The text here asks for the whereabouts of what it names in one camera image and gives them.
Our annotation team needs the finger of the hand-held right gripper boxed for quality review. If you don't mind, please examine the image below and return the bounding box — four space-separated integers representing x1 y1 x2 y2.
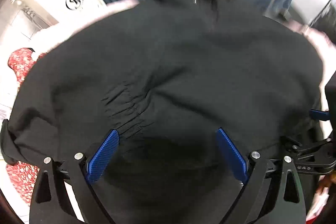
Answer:
310 109 331 122
280 135 332 156

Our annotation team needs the black zip-up garment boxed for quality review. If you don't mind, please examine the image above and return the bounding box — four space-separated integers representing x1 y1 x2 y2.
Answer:
0 0 326 224

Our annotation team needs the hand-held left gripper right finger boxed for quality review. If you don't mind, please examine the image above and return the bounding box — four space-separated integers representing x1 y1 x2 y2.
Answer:
215 128 307 224

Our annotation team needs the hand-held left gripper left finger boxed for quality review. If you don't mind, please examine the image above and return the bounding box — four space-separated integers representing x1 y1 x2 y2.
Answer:
29 130 120 224

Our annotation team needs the white wall notice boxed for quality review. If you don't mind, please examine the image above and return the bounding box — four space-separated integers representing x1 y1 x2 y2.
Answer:
0 102 13 119

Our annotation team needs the pink polka dot bedsheet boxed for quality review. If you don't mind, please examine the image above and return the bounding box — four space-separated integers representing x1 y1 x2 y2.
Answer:
33 0 336 90

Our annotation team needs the red floral pillow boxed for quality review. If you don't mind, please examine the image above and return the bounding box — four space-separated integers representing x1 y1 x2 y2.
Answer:
5 48 49 207

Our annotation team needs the dark navy cloth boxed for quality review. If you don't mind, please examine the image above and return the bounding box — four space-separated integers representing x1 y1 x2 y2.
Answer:
325 80 336 135

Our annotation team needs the person's right hand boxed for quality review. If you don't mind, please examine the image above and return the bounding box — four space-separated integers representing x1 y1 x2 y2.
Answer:
316 174 336 194

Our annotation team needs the black wire rack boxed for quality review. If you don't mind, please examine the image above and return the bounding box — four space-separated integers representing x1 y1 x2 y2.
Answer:
310 0 336 30

